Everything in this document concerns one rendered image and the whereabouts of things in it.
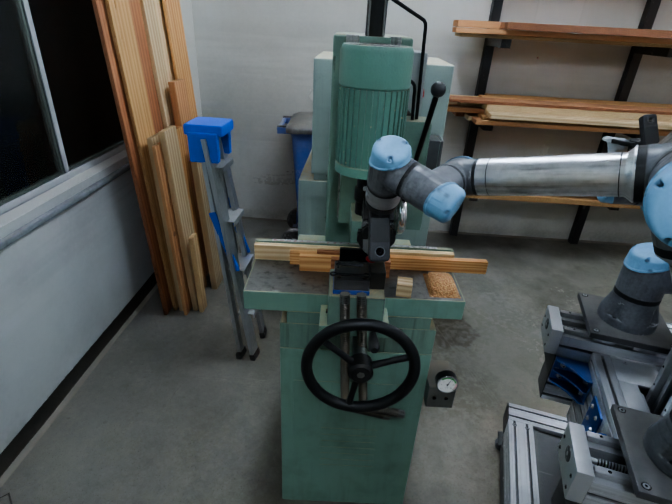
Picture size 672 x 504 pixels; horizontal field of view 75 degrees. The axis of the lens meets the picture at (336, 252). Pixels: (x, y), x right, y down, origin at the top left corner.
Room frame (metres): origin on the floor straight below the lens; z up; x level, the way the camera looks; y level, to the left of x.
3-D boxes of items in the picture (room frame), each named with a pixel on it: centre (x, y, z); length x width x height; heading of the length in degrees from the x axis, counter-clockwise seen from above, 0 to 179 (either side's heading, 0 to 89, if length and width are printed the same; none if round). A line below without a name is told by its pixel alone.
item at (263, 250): (1.17, -0.05, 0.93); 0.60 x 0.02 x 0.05; 90
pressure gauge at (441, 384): (0.94, -0.33, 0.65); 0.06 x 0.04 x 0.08; 90
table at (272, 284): (1.04, -0.06, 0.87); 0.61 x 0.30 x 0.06; 90
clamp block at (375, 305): (0.95, -0.06, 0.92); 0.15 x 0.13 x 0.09; 90
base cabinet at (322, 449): (1.27, -0.07, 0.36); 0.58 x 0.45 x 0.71; 0
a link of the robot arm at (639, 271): (1.06, -0.87, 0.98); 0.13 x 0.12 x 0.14; 87
